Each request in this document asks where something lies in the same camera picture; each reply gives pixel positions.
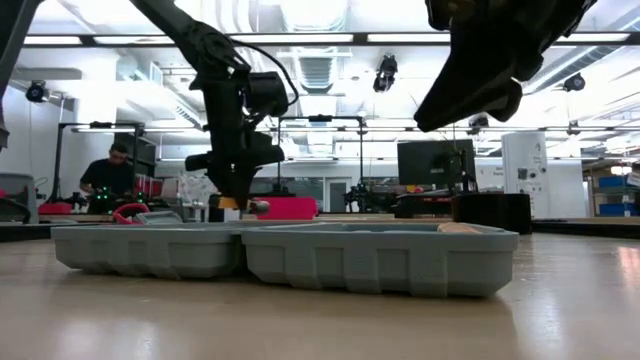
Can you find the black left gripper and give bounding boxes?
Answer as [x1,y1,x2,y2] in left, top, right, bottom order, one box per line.
[183,74,287,210]

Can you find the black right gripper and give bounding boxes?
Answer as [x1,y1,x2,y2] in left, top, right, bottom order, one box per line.
[412,0,599,134]

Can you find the grey plastic tool case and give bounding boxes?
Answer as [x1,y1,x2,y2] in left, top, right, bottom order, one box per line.
[50,209,520,300]

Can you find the red plastic bin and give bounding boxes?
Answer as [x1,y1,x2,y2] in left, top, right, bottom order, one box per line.
[254,196,320,222]

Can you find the black computer monitor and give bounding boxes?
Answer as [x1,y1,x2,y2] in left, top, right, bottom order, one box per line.
[397,138,477,194]

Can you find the red storage crate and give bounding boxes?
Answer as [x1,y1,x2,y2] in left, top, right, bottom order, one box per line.
[133,174,164,199]

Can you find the black box on table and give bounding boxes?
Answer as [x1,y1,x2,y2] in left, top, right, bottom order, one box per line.
[452,193,533,235]

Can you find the person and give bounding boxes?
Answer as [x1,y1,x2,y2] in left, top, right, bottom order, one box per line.
[78,142,137,206]

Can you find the blue storage bins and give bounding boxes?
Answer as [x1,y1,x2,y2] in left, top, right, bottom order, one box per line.
[597,174,640,217]

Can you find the red flat object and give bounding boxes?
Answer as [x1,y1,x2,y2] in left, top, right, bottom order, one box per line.
[38,202,74,216]

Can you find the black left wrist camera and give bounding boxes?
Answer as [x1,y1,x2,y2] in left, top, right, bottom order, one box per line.
[243,70,291,118]

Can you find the black aluminium table frame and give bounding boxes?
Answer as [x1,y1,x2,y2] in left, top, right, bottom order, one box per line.
[0,217,640,242]

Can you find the black rig frame with light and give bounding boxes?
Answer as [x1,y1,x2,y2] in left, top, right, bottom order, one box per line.
[53,121,146,204]

